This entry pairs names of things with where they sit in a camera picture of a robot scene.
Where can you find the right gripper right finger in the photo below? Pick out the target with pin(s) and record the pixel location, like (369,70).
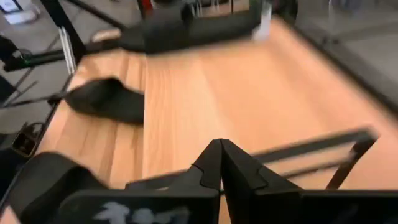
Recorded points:
(280,205)

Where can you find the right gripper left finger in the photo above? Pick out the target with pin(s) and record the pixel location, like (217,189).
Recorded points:
(174,202)

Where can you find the black rubber slide sandal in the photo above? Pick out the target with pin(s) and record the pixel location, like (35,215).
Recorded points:
(186,34)
(105,99)
(46,180)

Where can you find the black table edge clamp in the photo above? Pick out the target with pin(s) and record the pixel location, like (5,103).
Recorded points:
(28,141)

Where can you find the wooden shelf black metal frame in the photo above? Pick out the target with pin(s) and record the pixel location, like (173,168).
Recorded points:
(311,146)

